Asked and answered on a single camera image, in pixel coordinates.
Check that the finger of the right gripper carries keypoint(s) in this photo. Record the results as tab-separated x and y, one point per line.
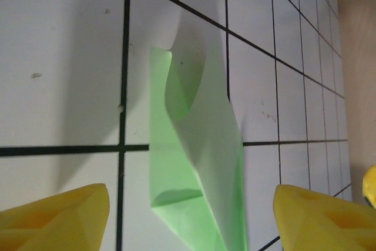
371	182

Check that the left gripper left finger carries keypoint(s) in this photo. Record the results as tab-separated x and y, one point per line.
53	224

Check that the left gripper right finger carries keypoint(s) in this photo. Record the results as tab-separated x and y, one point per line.
317	224

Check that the light green cloth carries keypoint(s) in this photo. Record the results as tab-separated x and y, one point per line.
176	157

